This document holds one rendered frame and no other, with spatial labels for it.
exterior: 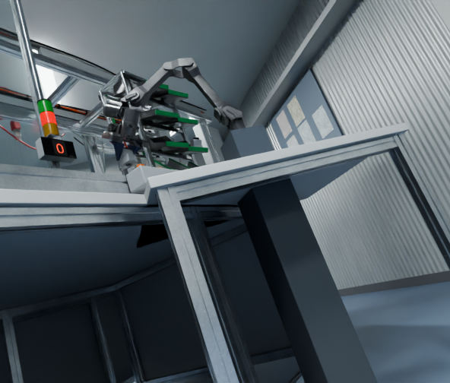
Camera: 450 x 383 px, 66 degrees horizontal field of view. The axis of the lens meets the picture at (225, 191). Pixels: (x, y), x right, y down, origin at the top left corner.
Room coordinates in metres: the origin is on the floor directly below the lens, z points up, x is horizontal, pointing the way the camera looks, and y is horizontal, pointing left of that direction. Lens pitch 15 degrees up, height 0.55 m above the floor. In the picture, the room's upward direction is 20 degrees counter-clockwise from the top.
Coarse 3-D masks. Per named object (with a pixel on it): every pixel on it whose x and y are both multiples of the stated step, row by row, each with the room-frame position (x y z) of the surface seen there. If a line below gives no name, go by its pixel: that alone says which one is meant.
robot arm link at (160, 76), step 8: (168, 64) 1.19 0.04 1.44; (176, 64) 1.18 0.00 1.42; (184, 64) 1.18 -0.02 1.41; (160, 72) 1.19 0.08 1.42; (168, 72) 1.20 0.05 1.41; (176, 72) 1.25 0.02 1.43; (152, 80) 1.18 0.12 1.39; (160, 80) 1.20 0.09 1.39; (136, 88) 1.16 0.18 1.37; (144, 88) 1.18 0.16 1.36; (152, 88) 1.19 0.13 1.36; (144, 96) 1.17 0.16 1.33; (136, 104) 1.18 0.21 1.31; (144, 104) 1.21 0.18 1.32
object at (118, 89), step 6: (120, 84) 1.47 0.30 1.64; (132, 84) 1.42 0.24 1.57; (138, 84) 1.39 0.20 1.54; (162, 84) 1.43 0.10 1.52; (114, 90) 1.51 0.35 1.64; (120, 90) 1.48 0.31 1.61; (156, 90) 1.46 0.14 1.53; (162, 90) 1.46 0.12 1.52; (114, 96) 1.52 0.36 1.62; (120, 96) 1.53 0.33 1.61
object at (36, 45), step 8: (32, 40) 1.56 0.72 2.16; (32, 48) 1.61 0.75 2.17; (48, 48) 1.66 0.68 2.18; (72, 56) 1.78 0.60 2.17; (88, 64) 1.88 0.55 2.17; (112, 72) 2.05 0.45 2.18; (56, 104) 2.19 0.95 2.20; (192, 104) 2.83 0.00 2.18; (80, 112) 2.37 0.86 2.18; (120, 120) 2.71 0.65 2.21; (104, 144) 2.62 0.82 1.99
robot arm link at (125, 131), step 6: (126, 126) 1.17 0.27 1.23; (132, 126) 1.18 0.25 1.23; (108, 132) 1.13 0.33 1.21; (120, 132) 1.19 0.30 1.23; (126, 132) 1.18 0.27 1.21; (132, 132) 1.19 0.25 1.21; (108, 138) 1.13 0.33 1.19; (114, 138) 1.13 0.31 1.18; (126, 138) 1.21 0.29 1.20; (132, 138) 1.20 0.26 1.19; (144, 144) 1.26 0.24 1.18
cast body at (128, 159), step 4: (124, 148) 1.20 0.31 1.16; (124, 152) 1.20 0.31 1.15; (128, 152) 1.21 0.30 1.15; (132, 152) 1.23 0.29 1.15; (124, 156) 1.20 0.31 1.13; (128, 156) 1.19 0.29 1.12; (132, 156) 1.21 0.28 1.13; (136, 156) 1.23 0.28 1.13; (120, 160) 1.21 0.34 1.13; (124, 160) 1.20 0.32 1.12; (128, 160) 1.19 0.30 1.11; (132, 160) 1.20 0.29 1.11; (136, 160) 1.22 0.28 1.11; (120, 164) 1.21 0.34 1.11; (124, 164) 1.21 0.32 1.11; (128, 164) 1.23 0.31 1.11; (132, 164) 1.23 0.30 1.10; (120, 168) 1.24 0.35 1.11; (124, 168) 1.24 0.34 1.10; (128, 168) 1.25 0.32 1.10
